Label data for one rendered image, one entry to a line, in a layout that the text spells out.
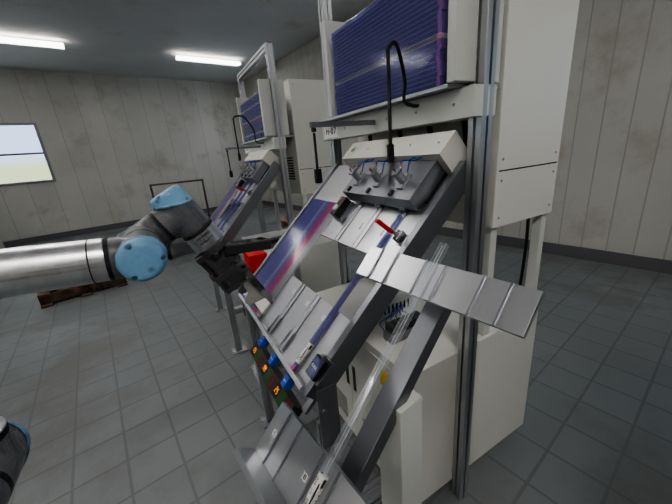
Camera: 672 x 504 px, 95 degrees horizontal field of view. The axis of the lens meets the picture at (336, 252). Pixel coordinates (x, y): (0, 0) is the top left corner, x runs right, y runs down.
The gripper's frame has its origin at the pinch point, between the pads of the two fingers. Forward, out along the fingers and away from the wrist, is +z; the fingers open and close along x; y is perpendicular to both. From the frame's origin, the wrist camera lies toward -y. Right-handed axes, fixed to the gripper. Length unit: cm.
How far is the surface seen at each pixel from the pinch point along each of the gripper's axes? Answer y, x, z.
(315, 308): -7.4, 2.0, 13.0
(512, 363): -51, 21, 81
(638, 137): -320, -42, 144
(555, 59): -103, 21, -7
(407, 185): -46.1, 12.8, -3.6
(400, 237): -34.1, 18.0, 3.6
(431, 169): -52, 17, -5
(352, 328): -9.5, 21.1, 11.3
